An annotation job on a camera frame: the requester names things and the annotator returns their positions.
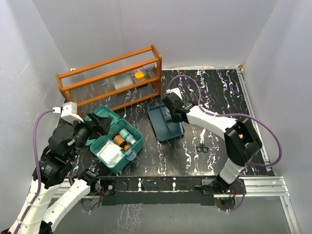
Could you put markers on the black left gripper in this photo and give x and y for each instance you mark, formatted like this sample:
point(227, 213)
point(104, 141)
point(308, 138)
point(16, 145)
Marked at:
point(103, 123)

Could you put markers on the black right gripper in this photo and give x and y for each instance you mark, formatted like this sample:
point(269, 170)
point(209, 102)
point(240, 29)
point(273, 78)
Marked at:
point(173, 119)

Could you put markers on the brown medicine bottle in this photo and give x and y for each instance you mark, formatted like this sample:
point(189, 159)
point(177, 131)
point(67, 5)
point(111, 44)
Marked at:
point(121, 142)

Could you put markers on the white green-labelled bottle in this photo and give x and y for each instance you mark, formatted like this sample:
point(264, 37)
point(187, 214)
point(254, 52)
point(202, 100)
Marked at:
point(127, 136)

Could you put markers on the dark teal divider tray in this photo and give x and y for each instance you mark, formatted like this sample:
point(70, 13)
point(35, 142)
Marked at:
point(164, 128)

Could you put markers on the teal medicine kit box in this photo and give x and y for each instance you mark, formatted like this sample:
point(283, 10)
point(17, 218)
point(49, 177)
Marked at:
point(117, 124)

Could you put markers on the clear bag of gauze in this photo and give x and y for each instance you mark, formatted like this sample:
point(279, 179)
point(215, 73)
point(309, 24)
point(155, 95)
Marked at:
point(109, 153)

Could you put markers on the black small scissors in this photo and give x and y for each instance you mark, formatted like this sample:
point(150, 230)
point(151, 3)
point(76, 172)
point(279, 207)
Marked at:
point(201, 148)

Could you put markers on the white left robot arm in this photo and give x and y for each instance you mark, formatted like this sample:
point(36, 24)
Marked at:
point(38, 215)

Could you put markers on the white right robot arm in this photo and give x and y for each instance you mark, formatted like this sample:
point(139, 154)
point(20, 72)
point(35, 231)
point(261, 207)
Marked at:
point(241, 139)

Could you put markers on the orange wooden shelf rack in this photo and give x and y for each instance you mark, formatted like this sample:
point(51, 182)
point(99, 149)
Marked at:
point(113, 77)

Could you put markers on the orange block on shelf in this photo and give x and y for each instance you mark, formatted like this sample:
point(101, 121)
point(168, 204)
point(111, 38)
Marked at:
point(139, 75)

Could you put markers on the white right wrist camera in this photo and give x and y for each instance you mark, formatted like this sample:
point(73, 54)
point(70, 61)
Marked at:
point(174, 90)

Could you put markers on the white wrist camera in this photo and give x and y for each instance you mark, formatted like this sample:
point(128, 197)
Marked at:
point(174, 90)
point(68, 112)

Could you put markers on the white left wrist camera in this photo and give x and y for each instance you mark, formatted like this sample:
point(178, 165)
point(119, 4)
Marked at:
point(68, 112)

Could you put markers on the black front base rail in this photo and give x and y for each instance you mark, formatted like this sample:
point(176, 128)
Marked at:
point(203, 190)

